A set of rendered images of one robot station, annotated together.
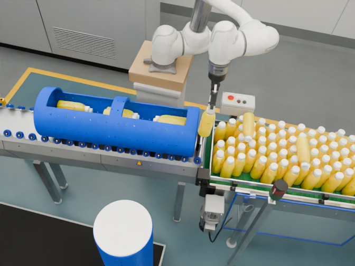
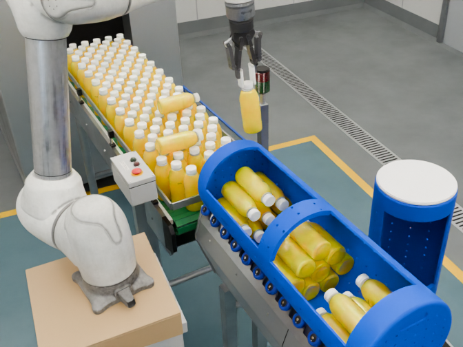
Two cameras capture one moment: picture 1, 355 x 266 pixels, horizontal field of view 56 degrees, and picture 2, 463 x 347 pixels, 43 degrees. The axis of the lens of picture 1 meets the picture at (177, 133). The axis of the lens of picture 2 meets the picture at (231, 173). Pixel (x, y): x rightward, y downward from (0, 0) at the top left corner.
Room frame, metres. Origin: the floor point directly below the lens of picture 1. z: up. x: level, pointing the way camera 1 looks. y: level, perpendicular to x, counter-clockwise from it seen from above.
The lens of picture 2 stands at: (2.00, 1.36, 2.23)
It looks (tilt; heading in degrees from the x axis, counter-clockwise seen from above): 34 degrees down; 240
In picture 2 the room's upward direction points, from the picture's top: 3 degrees counter-clockwise
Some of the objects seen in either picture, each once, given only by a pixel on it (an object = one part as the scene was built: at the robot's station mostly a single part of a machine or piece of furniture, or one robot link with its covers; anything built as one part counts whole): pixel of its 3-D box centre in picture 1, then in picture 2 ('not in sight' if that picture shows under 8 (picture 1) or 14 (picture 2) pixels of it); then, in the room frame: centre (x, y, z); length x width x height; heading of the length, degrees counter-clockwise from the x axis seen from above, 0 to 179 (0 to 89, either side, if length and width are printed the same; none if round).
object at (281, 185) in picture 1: (276, 192); (262, 86); (0.76, -0.49, 1.18); 0.06 x 0.06 x 0.16
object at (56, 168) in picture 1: (55, 167); not in sight; (1.27, 0.91, 0.31); 0.06 x 0.06 x 0.63; 87
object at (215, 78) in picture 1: (216, 78); (242, 31); (1.07, -0.14, 1.59); 0.08 x 0.07 x 0.09; 177
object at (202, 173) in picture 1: (202, 177); not in sight; (0.94, -0.16, 0.95); 0.10 x 0.07 x 0.10; 177
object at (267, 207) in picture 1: (246, 238); (263, 207); (0.76, -0.49, 0.55); 0.04 x 0.04 x 1.10; 87
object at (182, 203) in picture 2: (211, 147); (221, 190); (1.14, -0.21, 0.96); 0.40 x 0.01 x 0.03; 177
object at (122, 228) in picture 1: (123, 226); (416, 181); (0.58, 0.22, 1.03); 0.28 x 0.28 x 0.01
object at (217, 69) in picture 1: (218, 64); (240, 8); (1.08, -0.14, 1.66); 0.09 x 0.09 x 0.06
